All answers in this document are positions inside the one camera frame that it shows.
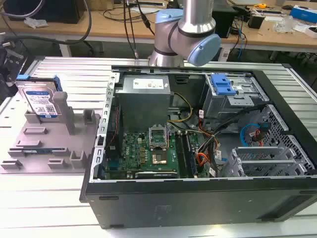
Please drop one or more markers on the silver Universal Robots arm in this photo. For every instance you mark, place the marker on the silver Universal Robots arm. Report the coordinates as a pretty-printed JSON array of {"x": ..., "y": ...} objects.
[{"x": 184, "y": 27}]

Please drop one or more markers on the silver disk bay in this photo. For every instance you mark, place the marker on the silver disk bay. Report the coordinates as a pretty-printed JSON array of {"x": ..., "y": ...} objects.
[{"x": 262, "y": 161}]

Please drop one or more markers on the hard disk in blue carrier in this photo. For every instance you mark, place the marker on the hard disk in blue carrier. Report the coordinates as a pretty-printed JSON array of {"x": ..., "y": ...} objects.
[{"x": 40, "y": 96}]

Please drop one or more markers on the grey power supply unit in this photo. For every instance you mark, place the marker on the grey power supply unit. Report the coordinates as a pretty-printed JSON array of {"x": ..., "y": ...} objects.
[{"x": 144, "y": 99}]

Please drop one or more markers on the green motherboard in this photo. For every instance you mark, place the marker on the green motherboard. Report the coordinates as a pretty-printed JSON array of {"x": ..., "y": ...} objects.
[{"x": 143, "y": 153}]

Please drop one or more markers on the RAM slot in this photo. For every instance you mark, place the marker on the RAM slot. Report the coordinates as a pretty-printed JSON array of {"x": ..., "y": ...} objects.
[
  {"x": 179, "y": 151},
  {"x": 188, "y": 153}
]

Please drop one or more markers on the black graphics card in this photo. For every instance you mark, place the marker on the black graphics card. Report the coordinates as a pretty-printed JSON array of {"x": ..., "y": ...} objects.
[{"x": 156, "y": 174}]

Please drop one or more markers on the blue drive bay latch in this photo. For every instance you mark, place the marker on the blue drive bay latch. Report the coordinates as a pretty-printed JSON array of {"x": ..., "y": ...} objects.
[{"x": 222, "y": 83}]

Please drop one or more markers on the silver optical drive cage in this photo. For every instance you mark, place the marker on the silver optical drive cage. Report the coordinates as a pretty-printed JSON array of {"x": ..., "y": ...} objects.
[{"x": 230, "y": 96}]

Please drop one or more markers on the black open PC case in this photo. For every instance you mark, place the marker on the black open PC case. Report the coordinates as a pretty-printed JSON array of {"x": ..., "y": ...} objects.
[{"x": 198, "y": 198}]

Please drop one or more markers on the grey parts rack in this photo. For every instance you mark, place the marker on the grey parts rack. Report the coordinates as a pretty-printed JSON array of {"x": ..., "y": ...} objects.
[{"x": 49, "y": 143}]

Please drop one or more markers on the RAM stick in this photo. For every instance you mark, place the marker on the RAM stick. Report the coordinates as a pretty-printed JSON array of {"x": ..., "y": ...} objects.
[{"x": 37, "y": 151}]

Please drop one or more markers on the wooden desk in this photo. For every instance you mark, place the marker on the wooden desk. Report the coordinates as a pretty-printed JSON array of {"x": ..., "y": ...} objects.
[{"x": 74, "y": 23}]

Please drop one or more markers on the black box on desk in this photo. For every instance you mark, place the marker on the black box on desk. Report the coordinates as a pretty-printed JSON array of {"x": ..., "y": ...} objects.
[{"x": 256, "y": 19}]

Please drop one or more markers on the black device on table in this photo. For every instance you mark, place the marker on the black device on table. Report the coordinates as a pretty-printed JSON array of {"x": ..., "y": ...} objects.
[{"x": 8, "y": 67}]

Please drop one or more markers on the blue cardboard box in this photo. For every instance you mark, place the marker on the blue cardboard box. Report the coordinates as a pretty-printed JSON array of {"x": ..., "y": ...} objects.
[{"x": 303, "y": 12}]

